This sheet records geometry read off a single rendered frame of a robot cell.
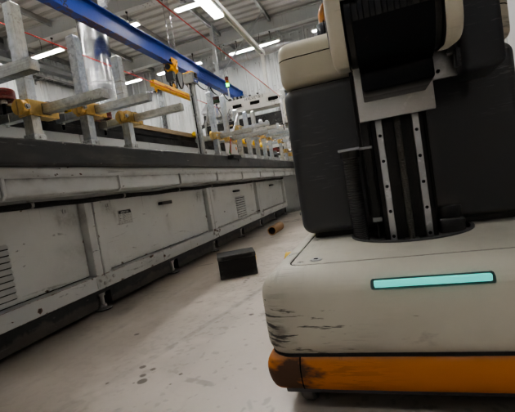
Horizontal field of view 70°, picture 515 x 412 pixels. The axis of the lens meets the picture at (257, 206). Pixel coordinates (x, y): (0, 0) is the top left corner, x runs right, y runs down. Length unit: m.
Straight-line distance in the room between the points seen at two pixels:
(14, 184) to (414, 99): 1.13
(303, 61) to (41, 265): 1.21
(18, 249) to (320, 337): 1.18
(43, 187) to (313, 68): 0.93
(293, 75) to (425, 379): 0.75
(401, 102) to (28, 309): 1.36
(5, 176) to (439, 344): 1.18
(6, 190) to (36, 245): 0.39
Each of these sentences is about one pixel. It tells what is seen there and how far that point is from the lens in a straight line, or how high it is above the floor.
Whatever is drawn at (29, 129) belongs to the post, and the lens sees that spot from 1.40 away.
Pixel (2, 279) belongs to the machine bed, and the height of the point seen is 0.27.
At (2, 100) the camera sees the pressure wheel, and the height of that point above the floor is 0.87.
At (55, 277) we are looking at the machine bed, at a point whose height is 0.22.
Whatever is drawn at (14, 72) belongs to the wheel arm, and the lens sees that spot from 1.14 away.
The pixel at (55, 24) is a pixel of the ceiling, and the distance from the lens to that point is 10.69.
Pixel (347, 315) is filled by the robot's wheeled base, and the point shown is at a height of 0.20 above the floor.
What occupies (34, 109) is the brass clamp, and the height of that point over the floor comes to 0.80.
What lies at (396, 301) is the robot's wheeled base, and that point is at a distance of 0.70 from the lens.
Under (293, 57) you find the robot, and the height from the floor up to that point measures 0.77.
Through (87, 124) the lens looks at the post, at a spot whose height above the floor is 0.78.
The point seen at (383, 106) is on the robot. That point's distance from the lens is 0.90.
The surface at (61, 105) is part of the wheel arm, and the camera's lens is 1.37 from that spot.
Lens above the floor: 0.45
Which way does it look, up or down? 3 degrees down
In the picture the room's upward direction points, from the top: 9 degrees counter-clockwise
